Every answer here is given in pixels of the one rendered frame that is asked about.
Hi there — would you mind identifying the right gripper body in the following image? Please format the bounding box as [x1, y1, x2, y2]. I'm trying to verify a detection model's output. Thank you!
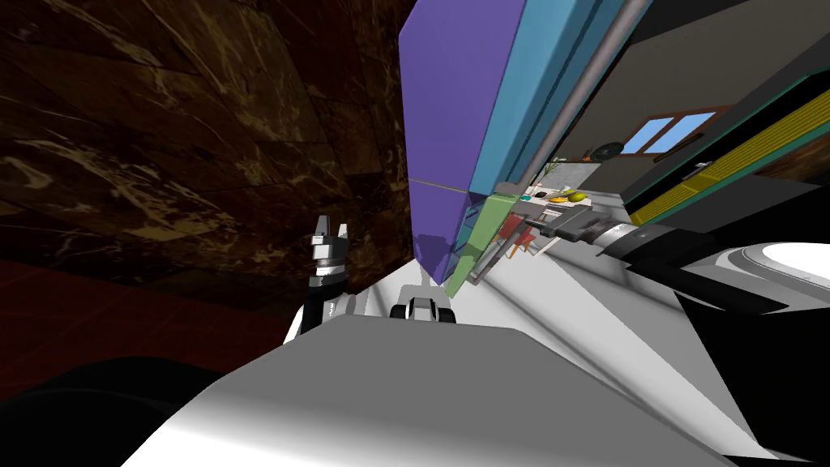
[550, 205, 614, 245]

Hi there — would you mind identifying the purple door leaf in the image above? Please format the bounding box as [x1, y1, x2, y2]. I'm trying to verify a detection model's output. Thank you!
[397, 0, 528, 287]

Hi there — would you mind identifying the red chair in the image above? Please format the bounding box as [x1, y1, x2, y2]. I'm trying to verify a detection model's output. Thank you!
[495, 212, 539, 260]

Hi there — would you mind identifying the white table with things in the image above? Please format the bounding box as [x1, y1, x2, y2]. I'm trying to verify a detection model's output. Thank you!
[495, 181, 594, 257]

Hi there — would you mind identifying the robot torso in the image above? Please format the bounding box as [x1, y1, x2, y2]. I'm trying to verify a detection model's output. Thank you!
[119, 249, 779, 467]

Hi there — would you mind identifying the blue cabinet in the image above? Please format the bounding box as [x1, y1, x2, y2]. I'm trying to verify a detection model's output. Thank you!
[453, 0, 627, 260]

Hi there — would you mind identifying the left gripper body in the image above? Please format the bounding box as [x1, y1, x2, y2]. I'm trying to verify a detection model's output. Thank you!
[310, 233, 351, 266]

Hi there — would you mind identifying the brown framed window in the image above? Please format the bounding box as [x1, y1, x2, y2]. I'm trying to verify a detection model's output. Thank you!
[618, 106, 734, 159]

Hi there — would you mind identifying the grey bar handle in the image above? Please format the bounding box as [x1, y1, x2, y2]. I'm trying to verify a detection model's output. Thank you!
[517, 0, 656, 191]

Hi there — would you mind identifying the black and yellow cabinet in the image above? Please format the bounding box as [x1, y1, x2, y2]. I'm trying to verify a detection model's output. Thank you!
[618, 67, 830, 229]

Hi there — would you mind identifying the green panel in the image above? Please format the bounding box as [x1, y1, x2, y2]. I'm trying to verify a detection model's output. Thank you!
[443, 194, 521, 301]

